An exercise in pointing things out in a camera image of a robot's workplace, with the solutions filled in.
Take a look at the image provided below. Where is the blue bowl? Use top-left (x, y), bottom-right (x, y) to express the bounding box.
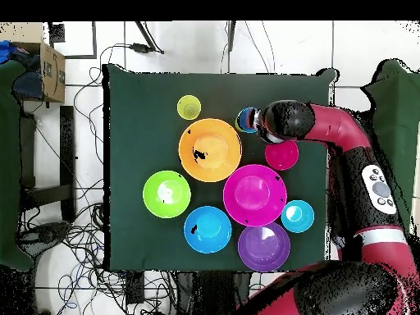
top-left (183, 205), bottom-right (233, 254)

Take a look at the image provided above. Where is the yellow cup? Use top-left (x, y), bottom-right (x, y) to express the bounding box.
top-left (176, 94), bottom-right (202, 121)

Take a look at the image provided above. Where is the black pedestal foot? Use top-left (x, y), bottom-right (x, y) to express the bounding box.
top-left (16, 221), bottom-right (71, 260)

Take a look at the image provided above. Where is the small cyan bowl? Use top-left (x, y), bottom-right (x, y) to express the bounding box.
top-left (281, 199), bottom-right (315, 234)

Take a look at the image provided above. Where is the green bowl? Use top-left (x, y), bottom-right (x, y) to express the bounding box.
top-left (142, 170), bottom-right (192, 220)

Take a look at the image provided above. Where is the black power strip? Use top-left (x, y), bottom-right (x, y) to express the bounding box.
top-left (126, 271), bottom-right (145, 304)

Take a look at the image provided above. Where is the black tripod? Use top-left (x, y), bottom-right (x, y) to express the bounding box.
top-left (134, 21), bottom-right (237, 55)

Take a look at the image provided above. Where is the large orange bowl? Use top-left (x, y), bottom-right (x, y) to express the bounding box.
top-left (177, 117), bottom-right (243, 183)

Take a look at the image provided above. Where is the black power adapter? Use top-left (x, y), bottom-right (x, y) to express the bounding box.
top-left (129, 42), bottom-right (165, 55)

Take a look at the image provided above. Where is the black cable bundle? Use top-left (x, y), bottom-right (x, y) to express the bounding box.
top-left (16, 42), bottom-right (178, 315)

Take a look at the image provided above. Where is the dark green table cloth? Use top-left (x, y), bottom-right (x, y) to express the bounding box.
top-left (102, 63), bottom-right (339, 273)

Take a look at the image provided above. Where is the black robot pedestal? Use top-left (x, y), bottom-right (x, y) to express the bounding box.
top-left (176, 272), bottom-right (253, 315)

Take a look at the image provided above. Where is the blue cup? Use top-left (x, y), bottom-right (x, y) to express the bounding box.
top-left (236, 107), bottom-right (260, 135)

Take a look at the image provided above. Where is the black metal frame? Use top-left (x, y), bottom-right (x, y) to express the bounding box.
top-left (19, 105), bottom-right (77, 224)

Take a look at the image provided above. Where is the small red bowl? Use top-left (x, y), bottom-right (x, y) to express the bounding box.
top-left (264, 139), bottom-right (300, 171)

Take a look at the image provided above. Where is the dark blue bag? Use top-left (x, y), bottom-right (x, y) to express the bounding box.
top-left (11, 53), bottom-right (45, 101)

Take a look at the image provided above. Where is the purple bowl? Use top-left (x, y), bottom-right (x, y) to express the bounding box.
top-left (237, 221), bottom-right (292, 272)

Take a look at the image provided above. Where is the green cloth covered table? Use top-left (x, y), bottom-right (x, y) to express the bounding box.
top-left (0, 58), bottom-right (34, 272)
top-left (360, 58), bottom-right (420, 231)

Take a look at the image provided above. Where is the large magenta bowl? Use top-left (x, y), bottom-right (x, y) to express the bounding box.
top-left (222, 164), bottom-right (288, 228)

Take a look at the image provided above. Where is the blue cloth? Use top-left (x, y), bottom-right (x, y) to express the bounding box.
top-left (0, 39), bottom-right (21, 65)

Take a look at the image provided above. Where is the cardboard box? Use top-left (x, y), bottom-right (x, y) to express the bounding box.
top-left (0, 21), bottom-right (66, 103)

